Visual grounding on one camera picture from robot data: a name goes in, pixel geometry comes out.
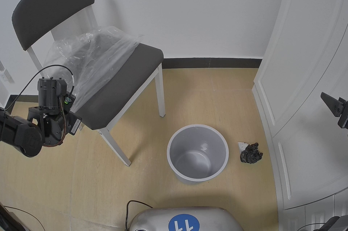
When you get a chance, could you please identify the black plastic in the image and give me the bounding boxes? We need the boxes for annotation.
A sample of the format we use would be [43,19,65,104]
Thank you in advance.
[240,142,264,165]

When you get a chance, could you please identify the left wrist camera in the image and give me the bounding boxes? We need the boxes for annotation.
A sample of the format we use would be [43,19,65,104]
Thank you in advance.
[56,79,76,111]

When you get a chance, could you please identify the white wall socket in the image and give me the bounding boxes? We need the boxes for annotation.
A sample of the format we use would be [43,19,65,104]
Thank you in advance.
[0,61,14,84]

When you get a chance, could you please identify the white wardrobe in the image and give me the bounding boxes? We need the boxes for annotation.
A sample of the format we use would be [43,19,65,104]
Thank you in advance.
[251,0,348,231]

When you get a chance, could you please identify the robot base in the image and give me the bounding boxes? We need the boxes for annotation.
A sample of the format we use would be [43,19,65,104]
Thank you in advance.
[130,207,245,231]

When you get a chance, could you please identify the grey white chair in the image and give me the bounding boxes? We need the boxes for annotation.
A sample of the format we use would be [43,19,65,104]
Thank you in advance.
[11,0,166,167]

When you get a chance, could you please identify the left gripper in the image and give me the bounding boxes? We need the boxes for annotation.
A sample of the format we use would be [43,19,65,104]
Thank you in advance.
[43,111,82,147]

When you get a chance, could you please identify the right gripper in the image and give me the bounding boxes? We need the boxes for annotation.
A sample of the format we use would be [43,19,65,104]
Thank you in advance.
[321,92,348,130]

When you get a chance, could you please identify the clear plastic bag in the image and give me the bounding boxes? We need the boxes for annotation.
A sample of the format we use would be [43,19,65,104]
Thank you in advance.
[42,26,144,113]

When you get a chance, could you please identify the white trash bin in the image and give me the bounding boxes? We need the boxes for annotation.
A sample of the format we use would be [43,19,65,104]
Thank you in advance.
[167,124,229,185]

